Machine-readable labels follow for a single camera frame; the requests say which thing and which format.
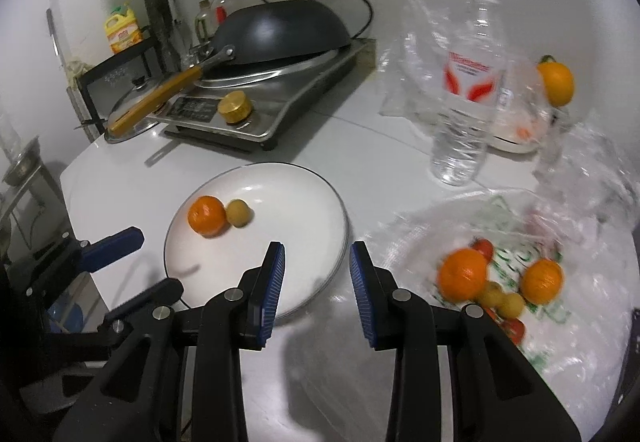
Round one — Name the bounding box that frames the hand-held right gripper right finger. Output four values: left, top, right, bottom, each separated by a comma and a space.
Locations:
350, 241, 583, 442

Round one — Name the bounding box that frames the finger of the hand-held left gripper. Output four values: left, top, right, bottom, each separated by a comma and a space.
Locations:
50, 278, 184, 358
22, 227, 145, 295

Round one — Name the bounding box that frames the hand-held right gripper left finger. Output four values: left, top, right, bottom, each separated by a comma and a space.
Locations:
52, 242, 287, 442

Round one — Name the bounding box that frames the white plate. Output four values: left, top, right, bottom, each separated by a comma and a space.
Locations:
163, 163, 349, 321

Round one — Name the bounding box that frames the orange mandarin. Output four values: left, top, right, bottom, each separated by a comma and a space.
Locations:
438, 248, 489, 303
521, 259, 564, 305
187, 195, 227, 237
537, 56, 575, 107

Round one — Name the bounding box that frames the green printed plastic bag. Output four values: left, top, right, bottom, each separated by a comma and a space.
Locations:
380, 189, 636, 428

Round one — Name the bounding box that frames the blue water jug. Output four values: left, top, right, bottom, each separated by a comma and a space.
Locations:
47, 302, 83, 333

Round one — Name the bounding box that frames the small yellow fruit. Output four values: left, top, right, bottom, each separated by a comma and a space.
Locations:
497, 292, 526, 319
226, 199, 252, 229
475, 281, 505, 309

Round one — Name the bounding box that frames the metal bowl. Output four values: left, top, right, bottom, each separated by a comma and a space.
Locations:
2, 137, 43, 185

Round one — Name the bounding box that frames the red cherry tomato with stem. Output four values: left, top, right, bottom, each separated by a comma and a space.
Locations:
472, 238, 496, 263

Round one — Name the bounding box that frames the glass pot lid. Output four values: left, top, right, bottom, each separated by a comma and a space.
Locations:
104, 74, 201, 143

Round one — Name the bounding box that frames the silver induction cooker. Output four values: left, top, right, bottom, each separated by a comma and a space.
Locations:
152, 38, 377, 153

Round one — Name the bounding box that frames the black kitchen rack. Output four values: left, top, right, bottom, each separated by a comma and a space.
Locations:
75, 24, 171, 143

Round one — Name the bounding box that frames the clear plastic water bottle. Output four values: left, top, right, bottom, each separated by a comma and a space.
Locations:
431, 0, 507, 187

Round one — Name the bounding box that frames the yellow oil bottle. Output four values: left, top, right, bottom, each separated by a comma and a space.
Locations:
104, 4, 145, 55

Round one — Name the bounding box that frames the white rice cooker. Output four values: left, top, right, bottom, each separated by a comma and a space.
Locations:
485, 62, 553, 155

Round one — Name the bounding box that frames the grey hanging utensil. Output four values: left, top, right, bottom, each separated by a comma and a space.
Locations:
46, 9, 68, 72

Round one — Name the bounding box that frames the crumpled clear plastic bag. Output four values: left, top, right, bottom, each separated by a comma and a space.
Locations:
532, 122, 638, 243

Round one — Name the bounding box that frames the glass bottle with handle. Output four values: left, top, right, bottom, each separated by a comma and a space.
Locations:
194, 0, 216, 42

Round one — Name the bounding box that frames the black wok with wooden handle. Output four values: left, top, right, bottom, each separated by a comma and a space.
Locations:
106, 0, 353, 135

